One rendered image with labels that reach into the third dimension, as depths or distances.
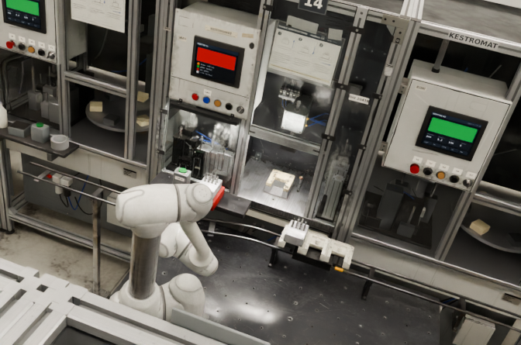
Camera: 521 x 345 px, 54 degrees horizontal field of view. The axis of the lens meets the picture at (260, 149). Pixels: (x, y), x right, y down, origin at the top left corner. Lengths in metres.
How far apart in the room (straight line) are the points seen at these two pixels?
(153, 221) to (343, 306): 1.24
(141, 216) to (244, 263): 1.11
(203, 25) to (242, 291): 1.28
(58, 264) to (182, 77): 1.66
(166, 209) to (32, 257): 2.12
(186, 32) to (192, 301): 1.21
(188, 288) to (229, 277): 0.49
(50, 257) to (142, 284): 1.73
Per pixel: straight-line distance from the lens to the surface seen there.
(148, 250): 1.89
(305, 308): 2.59
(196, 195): 1.72
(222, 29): 2.42
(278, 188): 2.88
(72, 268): 3.63
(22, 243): 3.85
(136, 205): 1.71
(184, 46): 2.52
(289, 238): 2.58
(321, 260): 2.60
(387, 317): 2.70
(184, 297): 2.19
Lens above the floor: 2.54
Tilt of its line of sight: 31 degrees down
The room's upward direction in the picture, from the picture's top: 11 degrees clockwise
